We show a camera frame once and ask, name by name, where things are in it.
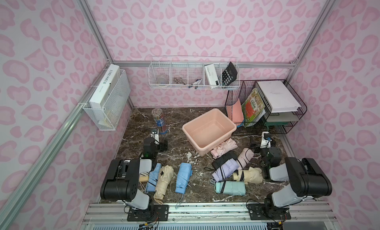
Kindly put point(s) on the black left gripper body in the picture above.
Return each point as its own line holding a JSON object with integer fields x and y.
{"x": 162, "y": 144}

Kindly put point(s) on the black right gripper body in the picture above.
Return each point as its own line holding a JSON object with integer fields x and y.
{"x": 257, "y": 146}

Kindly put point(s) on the light blue umbrella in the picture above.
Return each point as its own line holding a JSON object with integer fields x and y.
{"x": 183, "y": 177}

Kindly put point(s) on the lavender umbrella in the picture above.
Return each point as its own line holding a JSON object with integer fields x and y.
{"x": 225, "y": 170}

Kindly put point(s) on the mint green umbrella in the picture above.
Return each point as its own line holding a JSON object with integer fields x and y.
{"x": 230, "y": 188}

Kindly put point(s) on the pink plastic storage box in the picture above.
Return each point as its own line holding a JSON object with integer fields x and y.
{"x": 208, "y": 131}

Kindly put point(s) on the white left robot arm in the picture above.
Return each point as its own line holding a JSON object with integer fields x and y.
{"x": 122, "y": 179}

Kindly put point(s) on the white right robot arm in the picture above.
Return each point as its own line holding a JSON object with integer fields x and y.
{"x": 305, "y": 177}

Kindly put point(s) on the cream umbrella right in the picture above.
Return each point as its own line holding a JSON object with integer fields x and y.
{"x": 252, "y": 175}

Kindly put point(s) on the beige folded umbrella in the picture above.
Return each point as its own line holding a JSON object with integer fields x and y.
{"x": 165, "y": 176}

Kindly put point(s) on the black folded umbrella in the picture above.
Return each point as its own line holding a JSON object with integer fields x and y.
{"x": 224, "y": 158}

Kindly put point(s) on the pale pink crumpled umbrella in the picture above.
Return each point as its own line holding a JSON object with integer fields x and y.
{"x": 223, "y": 148}

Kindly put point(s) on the white long box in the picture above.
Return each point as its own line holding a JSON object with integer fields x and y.
{"x": 105, "y": 87}

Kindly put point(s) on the white small box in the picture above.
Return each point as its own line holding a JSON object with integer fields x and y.
{"x": 211, "y": 75}

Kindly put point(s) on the colored pencil tube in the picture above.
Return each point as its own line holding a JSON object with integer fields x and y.
{"x": 159, "y": 119}

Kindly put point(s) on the green red book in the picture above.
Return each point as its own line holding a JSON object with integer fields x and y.
{"x": 253, "y": 108}

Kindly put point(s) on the pink folder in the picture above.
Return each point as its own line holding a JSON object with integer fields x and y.
{"x": 237, "y": 114}

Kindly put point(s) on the white mesh side basket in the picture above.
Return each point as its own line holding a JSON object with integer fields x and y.
{"x": 108, "y": 117}

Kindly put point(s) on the white paper stack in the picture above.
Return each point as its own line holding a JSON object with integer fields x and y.
{"x": 279, "y": 97}

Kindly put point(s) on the black calculator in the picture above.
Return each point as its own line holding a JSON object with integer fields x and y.
{"x": 229, "y": 75}

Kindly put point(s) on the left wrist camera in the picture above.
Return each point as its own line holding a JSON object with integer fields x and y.
{"x": 155, "y": 134}

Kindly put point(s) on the black wire desk organizer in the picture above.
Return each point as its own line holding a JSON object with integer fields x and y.
{"x": 279, "y": 123}

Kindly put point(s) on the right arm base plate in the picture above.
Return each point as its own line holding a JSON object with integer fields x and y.
{"x": 263, "y": 212}

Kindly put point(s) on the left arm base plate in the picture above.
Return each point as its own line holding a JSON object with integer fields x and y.
{"x": 153, "y": 212}

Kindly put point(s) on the white wire wall basket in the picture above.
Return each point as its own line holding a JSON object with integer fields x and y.
{"x": 187, "y": 72}

